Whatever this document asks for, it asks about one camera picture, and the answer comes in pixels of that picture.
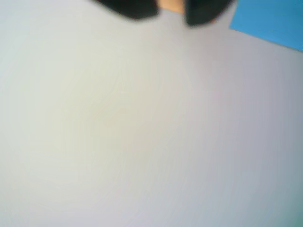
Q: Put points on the light blue paper square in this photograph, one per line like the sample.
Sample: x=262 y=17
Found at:
x=272 y=21

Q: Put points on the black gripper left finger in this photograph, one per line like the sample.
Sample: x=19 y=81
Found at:
x=132 y=8

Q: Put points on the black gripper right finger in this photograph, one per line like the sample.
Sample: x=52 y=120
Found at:
x=203 y=11

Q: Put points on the orange paper square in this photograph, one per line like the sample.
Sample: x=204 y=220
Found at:
x=172 y=5

